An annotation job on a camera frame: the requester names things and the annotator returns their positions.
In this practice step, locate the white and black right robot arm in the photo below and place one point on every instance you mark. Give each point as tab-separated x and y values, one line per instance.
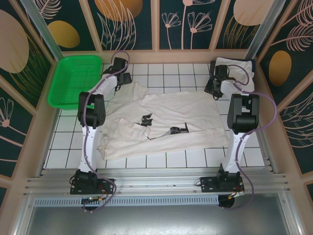
238	144

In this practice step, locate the aluminium corner post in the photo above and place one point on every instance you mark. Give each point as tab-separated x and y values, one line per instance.
265	24
41	27

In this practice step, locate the green plastic basket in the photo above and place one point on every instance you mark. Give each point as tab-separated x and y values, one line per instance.
73	80

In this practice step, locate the folded cream t-shirt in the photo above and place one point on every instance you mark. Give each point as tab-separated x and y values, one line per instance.
242	71

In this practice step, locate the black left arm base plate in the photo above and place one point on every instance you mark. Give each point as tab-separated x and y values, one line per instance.
107	186

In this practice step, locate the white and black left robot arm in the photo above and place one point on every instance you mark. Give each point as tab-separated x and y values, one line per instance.
90	137

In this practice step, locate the aluminium rail frame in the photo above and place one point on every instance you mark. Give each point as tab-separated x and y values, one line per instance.
156	177

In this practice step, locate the grey metal sheet panel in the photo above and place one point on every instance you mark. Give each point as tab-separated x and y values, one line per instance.
156	221

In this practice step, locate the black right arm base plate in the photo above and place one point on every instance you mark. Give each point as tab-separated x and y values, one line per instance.
207	184

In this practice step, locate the cream t-shirt with black print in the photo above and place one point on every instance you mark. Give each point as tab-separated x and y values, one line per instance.
176	112

